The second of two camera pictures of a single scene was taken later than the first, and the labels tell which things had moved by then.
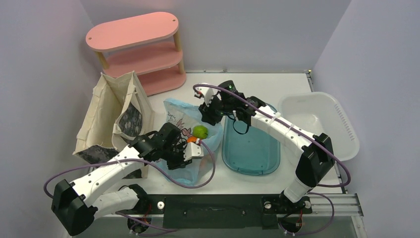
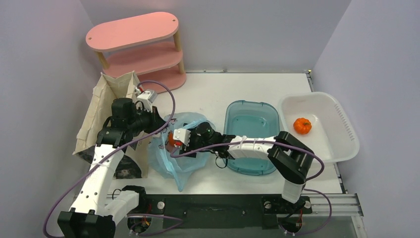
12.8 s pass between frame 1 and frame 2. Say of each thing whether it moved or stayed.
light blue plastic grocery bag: moved
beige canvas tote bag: stayed
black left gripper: moved
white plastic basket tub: stayed
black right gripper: moved
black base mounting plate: stayed
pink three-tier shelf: stayed
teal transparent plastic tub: stayed
